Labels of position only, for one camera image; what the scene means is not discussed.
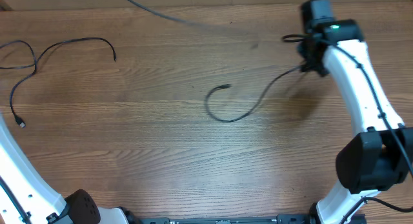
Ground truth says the black USB-C cable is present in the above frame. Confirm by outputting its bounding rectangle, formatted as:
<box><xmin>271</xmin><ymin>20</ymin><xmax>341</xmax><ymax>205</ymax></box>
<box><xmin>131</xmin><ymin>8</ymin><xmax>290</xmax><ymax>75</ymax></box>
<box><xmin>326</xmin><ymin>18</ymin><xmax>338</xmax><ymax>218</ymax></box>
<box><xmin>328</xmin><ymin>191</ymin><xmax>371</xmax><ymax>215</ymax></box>
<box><xmin>204</xmin><ymin>64</ymin><xmax>306</xmax><ymax>123</ymax></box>

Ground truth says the black USB-A cable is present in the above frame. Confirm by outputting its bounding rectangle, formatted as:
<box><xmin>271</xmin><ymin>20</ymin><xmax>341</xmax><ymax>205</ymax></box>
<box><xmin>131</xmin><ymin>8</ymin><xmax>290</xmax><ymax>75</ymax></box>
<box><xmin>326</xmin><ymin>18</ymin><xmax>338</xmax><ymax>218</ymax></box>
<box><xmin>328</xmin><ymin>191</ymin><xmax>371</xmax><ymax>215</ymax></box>
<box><xmin>0</xmin><ymin>37</ymin><xmax>117</xmax><ymax>129</ymax></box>

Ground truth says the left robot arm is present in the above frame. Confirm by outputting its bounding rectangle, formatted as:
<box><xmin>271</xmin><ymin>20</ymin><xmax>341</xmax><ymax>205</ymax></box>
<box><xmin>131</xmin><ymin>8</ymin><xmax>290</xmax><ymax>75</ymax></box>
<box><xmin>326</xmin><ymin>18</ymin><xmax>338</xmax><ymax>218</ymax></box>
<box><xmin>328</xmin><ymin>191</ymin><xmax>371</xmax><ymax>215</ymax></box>
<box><xmin>1</xmin><ymin>119</ymin><xmax>128</xmax><ymax>224</ymax></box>

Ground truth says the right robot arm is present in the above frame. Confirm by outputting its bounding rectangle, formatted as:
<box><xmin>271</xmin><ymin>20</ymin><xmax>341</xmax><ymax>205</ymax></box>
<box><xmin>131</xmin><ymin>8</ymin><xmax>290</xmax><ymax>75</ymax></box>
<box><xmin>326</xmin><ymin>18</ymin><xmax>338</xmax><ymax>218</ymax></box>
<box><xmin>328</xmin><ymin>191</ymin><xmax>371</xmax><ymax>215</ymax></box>
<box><xmin>297</xmin><ymin>0</ymin><xmax>412</xmax><ymax>223</ymax></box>

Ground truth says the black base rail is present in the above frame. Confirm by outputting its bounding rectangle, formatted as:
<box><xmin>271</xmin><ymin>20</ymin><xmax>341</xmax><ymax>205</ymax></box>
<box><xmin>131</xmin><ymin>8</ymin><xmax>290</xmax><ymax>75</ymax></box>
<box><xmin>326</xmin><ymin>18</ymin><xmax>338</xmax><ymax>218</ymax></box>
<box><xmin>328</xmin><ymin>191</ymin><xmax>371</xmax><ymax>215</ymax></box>
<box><xmin>138</xmin><ymin>214</ymin><xmax>316</xmax><ymax>224</ymax></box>

